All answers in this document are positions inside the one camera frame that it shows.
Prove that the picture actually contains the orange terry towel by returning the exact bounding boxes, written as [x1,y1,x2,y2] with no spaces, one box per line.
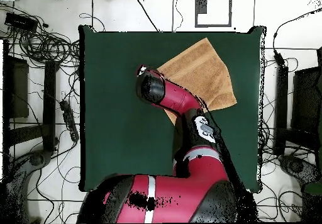
[156,37,238,126]

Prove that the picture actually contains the dark green table cloth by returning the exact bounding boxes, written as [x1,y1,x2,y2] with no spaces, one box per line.
[78,25,267,194]

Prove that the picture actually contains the black power strip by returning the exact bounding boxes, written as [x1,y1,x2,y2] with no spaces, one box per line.
[59,99,80,142]

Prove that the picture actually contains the black electronics box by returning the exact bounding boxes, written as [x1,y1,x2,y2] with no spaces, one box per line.
[4,12,38,32]

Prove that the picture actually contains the grey tripod base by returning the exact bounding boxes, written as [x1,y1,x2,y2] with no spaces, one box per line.
[4,149,53,223]
[277,154,322,184]

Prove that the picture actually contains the thick black cable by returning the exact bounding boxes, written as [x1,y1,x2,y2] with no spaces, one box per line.
[135,0,160,33]

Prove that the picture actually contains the grey floor outlet frame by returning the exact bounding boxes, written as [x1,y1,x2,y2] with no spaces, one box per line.
[194,0,233,28]

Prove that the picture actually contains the black metal frame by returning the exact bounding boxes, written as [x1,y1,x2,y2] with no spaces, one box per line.
[272,46,322,157]
[2,38,60,157]

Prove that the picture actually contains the black cable tangle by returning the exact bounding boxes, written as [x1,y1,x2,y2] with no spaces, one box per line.
[0,2,81,69]

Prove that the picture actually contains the black cable with connector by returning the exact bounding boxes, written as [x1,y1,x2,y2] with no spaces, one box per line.
[272,7,322,67]

